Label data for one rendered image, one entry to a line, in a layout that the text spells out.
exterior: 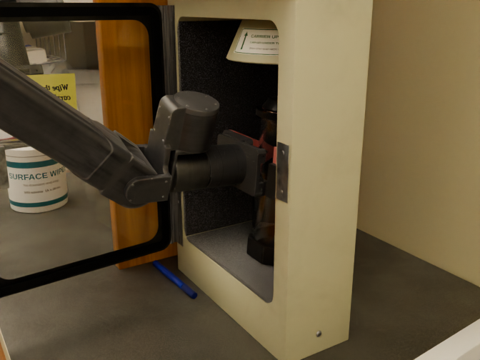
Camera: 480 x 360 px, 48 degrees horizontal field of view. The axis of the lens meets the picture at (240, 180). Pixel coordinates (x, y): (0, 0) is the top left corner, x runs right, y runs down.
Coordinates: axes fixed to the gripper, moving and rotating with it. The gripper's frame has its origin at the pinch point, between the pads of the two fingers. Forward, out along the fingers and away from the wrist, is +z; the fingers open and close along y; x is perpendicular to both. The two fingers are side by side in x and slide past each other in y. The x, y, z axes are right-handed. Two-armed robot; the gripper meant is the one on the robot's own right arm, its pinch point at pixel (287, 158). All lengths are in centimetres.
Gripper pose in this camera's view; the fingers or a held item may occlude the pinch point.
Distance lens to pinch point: 79.0
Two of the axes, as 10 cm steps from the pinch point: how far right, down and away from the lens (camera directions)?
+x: -0.7, 9.6, 2.9
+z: 8.4, -1.0, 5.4
